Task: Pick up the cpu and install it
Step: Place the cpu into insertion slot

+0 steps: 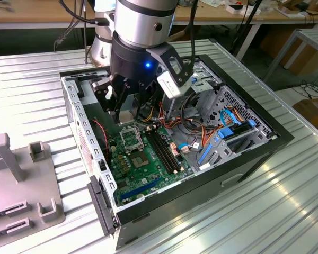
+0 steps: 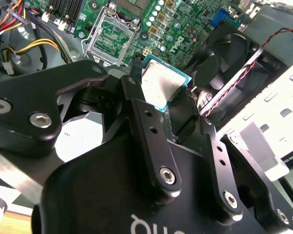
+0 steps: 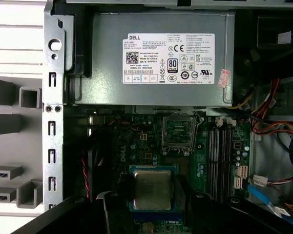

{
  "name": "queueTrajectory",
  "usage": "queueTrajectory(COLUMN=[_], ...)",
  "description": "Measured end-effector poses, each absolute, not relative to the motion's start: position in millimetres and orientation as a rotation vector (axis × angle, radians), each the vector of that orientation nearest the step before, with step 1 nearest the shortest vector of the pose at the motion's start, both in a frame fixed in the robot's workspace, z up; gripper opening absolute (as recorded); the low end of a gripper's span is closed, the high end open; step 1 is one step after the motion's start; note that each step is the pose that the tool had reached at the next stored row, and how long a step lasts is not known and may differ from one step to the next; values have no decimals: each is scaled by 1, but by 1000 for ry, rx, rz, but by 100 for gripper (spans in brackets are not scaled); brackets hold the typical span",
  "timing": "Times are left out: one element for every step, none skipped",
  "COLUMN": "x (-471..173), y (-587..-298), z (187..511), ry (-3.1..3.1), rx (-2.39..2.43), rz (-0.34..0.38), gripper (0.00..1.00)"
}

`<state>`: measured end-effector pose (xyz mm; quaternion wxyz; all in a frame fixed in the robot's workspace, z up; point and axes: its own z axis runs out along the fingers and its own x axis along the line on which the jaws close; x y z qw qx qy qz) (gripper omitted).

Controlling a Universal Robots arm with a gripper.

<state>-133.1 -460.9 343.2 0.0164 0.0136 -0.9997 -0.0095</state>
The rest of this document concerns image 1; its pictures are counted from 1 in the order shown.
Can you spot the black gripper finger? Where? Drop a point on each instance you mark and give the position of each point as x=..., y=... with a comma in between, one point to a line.
x=106, y=95
x=145, y=92

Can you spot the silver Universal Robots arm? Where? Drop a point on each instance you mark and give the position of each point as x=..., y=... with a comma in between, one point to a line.
x=143, y=23

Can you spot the CPU socket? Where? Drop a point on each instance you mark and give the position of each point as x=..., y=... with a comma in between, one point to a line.
x=140, y=160

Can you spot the grey power supply unit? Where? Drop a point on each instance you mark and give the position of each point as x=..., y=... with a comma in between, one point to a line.
x=103, y=126

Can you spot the grey metal drive cage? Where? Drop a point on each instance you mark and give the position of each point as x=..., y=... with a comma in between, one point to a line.
x=175, y=105

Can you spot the blue plastic drive latch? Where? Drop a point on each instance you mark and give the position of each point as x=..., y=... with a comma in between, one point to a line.
x=194, y=80

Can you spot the black RAM slot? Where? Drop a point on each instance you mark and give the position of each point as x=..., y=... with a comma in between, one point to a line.
x=159, y=151
x=162, y=151
x=165, y=151
x=168, y=151

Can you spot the green motherboard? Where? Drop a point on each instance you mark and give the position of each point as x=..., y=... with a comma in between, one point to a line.
x=155, y=169

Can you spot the blue disk carrier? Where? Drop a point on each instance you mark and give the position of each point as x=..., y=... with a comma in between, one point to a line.
x=226, y=133

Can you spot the blue expansion slot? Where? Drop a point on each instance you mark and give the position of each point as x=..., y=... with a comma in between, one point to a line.
x=140, y=189

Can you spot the perforated metal disk bay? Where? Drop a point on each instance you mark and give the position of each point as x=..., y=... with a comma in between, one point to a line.
x=254, y=116

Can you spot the black plastic case latch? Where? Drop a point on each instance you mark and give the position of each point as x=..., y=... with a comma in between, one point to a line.
x=100, y=206

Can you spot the black open PC case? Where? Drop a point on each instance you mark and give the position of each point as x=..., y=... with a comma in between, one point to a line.
x=201, y=190

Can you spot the wooden desk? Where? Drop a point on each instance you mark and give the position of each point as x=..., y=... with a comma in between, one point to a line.
x=29, y=10

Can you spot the grey plastic parts rack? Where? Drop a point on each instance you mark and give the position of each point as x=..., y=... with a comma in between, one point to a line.
x=29, y=185

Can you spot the black slanted pole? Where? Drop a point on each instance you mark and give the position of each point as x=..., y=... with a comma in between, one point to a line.
x=251, y=18

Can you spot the brown cardboard box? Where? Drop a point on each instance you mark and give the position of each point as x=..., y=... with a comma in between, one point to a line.
x=315, y=111

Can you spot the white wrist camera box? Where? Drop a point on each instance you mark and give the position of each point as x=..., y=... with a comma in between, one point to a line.
x=172, y=88

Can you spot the black camera bracket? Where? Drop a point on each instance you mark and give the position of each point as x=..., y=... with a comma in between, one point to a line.
x=161, y=54

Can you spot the blue plastic rail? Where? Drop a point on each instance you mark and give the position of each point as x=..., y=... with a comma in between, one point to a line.
x=205, y=156

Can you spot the grey metal frame table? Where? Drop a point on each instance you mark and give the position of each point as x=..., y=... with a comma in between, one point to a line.
x=315, y=34

